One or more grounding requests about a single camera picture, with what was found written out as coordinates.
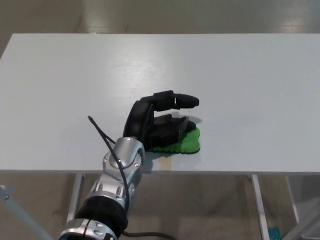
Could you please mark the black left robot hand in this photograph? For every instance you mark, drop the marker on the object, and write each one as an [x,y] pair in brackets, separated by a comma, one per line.
[136,122]

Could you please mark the teal floor object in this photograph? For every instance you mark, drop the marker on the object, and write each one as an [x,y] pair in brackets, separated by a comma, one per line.
[274,233]

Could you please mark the white table leg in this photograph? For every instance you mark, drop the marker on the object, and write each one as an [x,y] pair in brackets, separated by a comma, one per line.
[292,200]
[76,195]
[260,210]

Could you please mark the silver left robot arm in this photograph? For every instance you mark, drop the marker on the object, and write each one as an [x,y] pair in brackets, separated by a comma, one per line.
[117,162]

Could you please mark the grey metal stand bar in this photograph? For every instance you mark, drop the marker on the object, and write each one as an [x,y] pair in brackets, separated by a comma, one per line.
[17,212]
[308,228]

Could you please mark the green whiteboard eraser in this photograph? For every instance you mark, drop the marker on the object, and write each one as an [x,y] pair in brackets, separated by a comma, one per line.
[191,142]

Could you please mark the beige masking tape strip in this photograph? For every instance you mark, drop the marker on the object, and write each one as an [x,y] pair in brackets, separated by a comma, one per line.
[165,163]

